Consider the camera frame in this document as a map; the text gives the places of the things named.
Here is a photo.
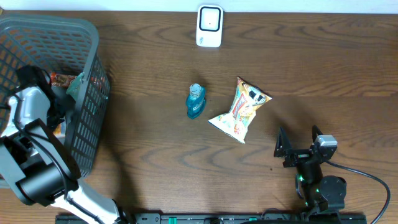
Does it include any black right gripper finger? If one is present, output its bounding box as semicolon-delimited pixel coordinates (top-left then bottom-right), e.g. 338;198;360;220
274;127;292;157
312;125;323;143

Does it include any red brown snack bar wrapper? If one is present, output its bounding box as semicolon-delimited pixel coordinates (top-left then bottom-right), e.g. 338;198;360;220
50;72;76;88

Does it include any teal tissue pack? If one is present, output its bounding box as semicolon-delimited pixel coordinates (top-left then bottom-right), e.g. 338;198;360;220
66;73;84;101

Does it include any yellow chips bag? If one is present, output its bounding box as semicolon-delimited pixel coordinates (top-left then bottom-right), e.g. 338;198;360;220
208;77;272;144

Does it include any small orange snack packet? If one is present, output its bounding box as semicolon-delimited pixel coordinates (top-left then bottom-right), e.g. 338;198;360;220
53;122;67;138

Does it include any blue mouthwash bottle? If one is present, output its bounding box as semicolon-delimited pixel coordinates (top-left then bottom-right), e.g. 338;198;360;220
186;83;206;119

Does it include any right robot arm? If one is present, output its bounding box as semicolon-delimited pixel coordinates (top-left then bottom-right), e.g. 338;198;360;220
274;125;346;213

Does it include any grey plastic shopping basket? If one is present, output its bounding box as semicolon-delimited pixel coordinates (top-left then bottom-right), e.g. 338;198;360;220
1;14;111;177

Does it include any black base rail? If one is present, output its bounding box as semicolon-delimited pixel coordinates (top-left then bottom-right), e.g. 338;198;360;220
55;212;368;224

